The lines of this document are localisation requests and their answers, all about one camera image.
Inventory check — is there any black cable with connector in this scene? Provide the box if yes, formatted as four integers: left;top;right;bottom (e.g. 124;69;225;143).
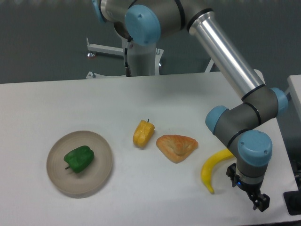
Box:
124;37;134;78

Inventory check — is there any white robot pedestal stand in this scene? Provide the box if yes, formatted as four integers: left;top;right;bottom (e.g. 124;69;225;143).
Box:
85;37;219;80

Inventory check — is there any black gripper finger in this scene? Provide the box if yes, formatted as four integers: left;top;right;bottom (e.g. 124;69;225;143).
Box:
246;190;270;212
226;163;237;187

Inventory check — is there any yellow bell pepper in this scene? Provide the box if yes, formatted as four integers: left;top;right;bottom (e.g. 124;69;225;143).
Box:
133;119;155;148

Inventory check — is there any white box at right edge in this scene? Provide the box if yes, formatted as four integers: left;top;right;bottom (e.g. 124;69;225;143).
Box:
287;75;301;114

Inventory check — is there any green bell pepper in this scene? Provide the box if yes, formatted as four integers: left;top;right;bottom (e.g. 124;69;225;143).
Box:
63;145;95;173

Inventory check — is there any beige round plate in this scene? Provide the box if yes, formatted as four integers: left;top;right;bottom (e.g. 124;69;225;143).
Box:
46;130;113;198

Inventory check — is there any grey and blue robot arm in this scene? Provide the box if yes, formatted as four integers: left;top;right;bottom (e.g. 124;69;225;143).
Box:
92;0;288;211

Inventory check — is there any black device at right edge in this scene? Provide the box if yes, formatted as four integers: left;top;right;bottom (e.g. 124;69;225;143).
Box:
283;191;301;216

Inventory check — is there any yellow banana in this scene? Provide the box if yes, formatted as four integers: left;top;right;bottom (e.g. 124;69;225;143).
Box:
200;149;234;194

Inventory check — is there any triangular orange pastry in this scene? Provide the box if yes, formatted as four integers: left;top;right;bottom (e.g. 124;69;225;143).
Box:
156;135;198;164

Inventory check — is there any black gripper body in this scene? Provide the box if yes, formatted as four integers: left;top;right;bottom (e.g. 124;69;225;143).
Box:
232;174;261;194

